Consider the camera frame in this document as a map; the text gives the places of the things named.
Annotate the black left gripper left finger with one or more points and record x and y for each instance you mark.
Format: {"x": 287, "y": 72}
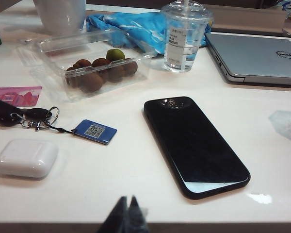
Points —
{"x": 117, "y": 218}

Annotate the black car key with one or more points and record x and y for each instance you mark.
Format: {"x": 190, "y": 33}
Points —
{"x": 2, "y": 111}

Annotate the black smartphone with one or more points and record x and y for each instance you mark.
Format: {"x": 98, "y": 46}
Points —
{"x": 196, "y": 145}

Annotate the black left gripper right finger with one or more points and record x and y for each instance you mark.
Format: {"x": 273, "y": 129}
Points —
{"x": 137, "y": 218}

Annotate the white drinking straw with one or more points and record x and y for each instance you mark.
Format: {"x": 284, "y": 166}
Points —
{"x": 185, "y": 4}

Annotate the black round key fob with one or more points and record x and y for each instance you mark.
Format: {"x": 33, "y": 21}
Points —
{"x": 38, "y": 113}

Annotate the blue QR code tag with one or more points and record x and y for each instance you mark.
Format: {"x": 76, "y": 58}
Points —
{"x": 94, "y": 131}

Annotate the pink card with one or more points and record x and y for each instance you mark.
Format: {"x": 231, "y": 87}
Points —
{"x": 12, "y": 95}

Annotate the blue patterned cloth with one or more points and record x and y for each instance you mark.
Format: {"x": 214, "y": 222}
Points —
{"x": 140, "y": 26}

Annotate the brown desk partition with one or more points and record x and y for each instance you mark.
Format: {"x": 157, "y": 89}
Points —
{"x": 135, "y": 2}

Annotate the clear plastic drink cup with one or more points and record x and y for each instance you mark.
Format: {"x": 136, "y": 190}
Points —
{"x": 184, "y": 48}

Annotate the clear plastic fruit container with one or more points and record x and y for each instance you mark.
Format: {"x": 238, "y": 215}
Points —
{"x": 51, "y": 60}

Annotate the white earbuds case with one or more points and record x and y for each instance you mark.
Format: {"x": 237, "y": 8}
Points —
{"x": 26, "y": 157}

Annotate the white plant pot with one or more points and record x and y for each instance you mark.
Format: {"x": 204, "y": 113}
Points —
{"x": 60, "y": 14}

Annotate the green kiwi fruit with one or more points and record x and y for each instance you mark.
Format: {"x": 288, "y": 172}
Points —
{"x": 115, "y": 54}

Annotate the brown kiwi fruit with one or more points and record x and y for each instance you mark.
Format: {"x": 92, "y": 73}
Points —
{"x": 91, "y": 82}
{"x": 101, "y": 62}
{"x": 116, "y": 72}
{"x": 82, "y": 63}
{"x": 131, "y": 68}

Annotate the silver Dell laptop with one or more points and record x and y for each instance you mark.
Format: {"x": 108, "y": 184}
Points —
{"x": 257, "y": 55}

